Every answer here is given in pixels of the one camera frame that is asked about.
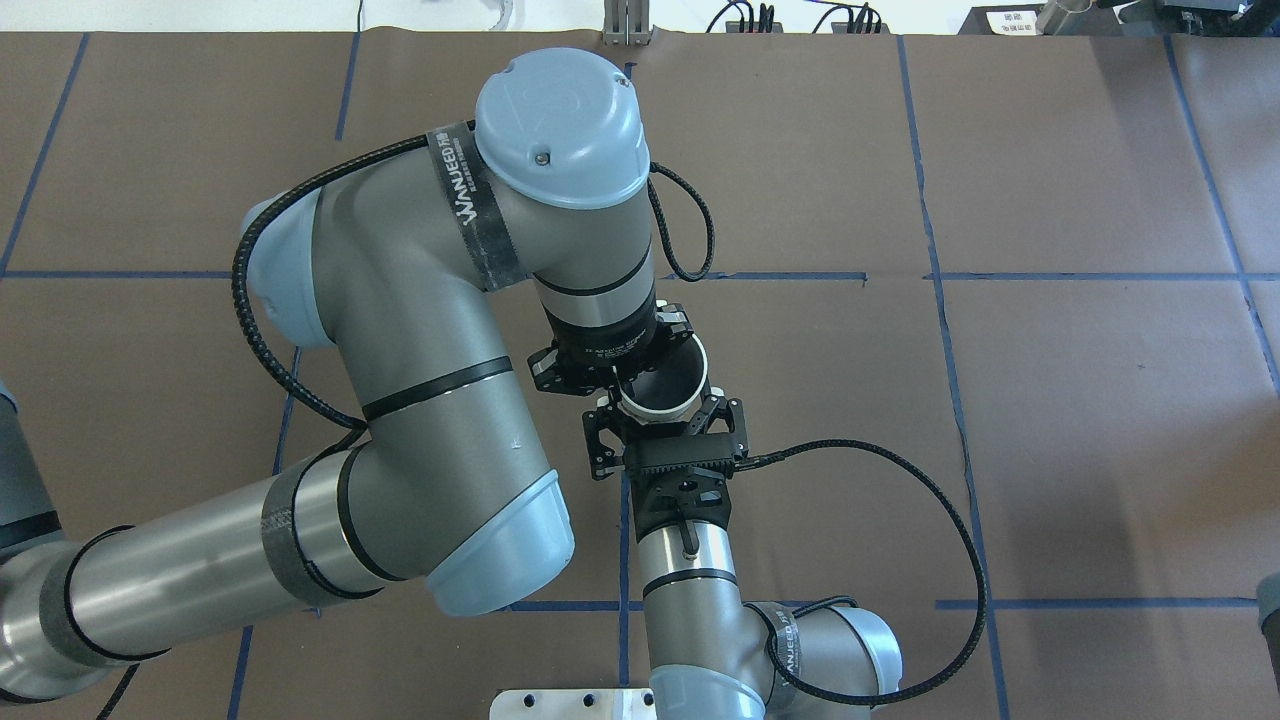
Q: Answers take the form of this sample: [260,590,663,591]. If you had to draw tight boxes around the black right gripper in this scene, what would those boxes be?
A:
[582,393,750,541]

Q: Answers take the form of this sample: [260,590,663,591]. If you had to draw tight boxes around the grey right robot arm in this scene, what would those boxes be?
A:
[582,389,902,719]

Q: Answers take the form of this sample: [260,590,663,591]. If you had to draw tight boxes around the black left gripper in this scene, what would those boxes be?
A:
[527,304,694,404]

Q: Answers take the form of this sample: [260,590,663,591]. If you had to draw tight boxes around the aluminium frame post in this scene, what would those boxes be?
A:
[602,0,653,47]

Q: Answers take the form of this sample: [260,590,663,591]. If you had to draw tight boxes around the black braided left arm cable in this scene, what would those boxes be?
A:
[232,135,717,430]

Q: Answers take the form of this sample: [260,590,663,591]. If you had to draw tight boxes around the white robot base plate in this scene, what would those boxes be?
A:
[488,688,657,719]

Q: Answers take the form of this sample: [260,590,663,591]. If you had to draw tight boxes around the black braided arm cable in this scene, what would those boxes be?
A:
[232,135,717,430]
[735,438,989,707]

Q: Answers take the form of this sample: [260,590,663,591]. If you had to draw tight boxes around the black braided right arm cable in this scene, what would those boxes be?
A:
[735,438,989,707]

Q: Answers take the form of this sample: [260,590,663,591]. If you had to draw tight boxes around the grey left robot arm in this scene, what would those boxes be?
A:
[3,47,671,706]

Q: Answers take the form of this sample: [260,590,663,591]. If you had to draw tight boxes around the white ribbed HOME mug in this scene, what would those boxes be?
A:
[620,334,709,423]

